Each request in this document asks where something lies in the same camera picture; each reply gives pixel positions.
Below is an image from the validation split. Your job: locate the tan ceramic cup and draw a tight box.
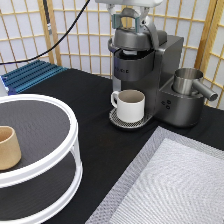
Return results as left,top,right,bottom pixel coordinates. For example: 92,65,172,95
0,126,21,170

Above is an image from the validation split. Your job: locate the wooden shoji screen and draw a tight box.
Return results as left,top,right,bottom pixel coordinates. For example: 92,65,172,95
0,0,224,110

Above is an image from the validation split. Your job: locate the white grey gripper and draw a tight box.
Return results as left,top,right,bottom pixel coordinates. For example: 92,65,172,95
95,0,163,31

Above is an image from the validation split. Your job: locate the grey woven placemat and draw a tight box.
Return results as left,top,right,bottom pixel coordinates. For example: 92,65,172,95
85,127,224,224

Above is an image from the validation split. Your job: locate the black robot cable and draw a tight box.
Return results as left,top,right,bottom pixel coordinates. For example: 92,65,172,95
0,0,92,66

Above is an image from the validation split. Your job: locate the steel milk frother jug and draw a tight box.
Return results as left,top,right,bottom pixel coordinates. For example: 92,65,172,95
173,68,218,101

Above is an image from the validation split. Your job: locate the white ceramic mug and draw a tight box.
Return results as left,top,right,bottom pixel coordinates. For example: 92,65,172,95
111,90,145,123

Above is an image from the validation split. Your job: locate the white two-tier round shelf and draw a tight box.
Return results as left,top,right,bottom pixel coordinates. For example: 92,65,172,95
0,94,83,224

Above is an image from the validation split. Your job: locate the grey pod coffee machine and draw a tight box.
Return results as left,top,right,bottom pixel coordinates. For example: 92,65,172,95
108,8,208,130

